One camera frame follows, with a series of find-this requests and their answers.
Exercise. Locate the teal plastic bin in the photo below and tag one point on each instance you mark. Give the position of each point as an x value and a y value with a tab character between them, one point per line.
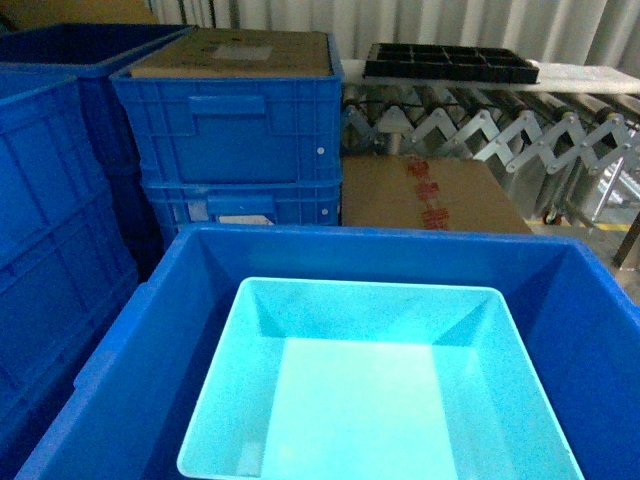
320	379

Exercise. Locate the expandable roller conveyor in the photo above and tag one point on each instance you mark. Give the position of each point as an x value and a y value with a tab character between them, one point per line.
564	149

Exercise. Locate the cardboard sheet on crate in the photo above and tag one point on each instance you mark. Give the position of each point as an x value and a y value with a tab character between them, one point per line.
237	53

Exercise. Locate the blue crate stack left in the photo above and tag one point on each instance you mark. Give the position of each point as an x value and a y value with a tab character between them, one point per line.
65	270

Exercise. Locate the brown cardboard box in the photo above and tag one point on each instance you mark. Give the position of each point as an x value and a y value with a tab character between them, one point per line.
437	194

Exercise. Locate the blue crate upper stacked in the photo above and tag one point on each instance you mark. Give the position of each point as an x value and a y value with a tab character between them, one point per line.
233	130

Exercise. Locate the black compartment tray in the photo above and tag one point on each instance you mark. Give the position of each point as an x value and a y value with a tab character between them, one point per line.
447	62

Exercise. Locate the large blue crate front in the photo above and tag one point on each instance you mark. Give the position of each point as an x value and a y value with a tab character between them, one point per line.
133	397

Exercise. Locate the blue crate far back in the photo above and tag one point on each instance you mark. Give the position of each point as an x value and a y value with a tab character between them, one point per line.
92	53

